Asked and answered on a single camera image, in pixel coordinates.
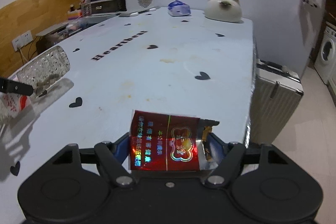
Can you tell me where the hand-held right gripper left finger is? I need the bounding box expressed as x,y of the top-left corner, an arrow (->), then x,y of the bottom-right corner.
51,133 -> 136,188

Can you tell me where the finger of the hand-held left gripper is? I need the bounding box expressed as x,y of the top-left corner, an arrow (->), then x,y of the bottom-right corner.
0,76 -> 34,96

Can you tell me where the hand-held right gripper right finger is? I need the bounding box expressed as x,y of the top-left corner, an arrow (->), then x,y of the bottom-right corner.
205,132 -> 289,188

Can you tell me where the clear plastic bottle red label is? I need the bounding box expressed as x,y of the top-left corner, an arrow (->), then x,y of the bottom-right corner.
0,46 -> 71,122

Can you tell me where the red cigarette box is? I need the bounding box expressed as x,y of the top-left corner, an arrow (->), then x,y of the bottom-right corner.
129,109 -> 220,172

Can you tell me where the socket on wood panel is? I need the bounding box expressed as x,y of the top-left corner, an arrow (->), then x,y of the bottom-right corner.
12,30 -> 33,51

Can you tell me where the grey flat tray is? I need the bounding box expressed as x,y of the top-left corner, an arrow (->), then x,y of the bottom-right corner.
35,22 -> 69,37

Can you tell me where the white hard-shell suitcase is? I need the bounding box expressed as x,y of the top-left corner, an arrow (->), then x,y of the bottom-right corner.
248,59 -> 304,147

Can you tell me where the colourful small box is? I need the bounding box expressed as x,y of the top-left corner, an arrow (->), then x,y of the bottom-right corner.
68,9 -> 82,20

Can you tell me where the upright water bottle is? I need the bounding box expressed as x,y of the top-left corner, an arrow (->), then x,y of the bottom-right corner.
80,0 -> 92,17

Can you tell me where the cat-shaped ceramic ornament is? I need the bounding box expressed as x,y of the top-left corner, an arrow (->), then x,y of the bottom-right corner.
204,0 -> 242,23

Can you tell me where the white washing machine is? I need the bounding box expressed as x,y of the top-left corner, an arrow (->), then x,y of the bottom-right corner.
314,21 -> 336,85

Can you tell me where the blue tissue pack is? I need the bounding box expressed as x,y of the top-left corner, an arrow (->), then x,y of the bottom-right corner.
168,0 -> 191,17

